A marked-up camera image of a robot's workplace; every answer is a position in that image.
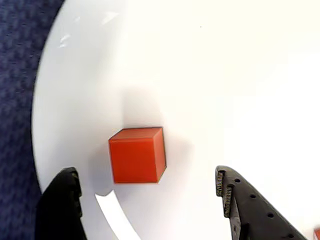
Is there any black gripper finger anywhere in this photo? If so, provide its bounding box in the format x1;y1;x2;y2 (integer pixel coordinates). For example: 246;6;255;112
34;166;88;240
214;165;309;240

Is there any white round plate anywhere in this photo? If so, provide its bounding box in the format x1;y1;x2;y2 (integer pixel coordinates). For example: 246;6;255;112
31;0;320;240

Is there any blue woven tablecloth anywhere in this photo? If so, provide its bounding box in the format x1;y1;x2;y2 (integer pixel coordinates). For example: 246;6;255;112
0;0;66;240

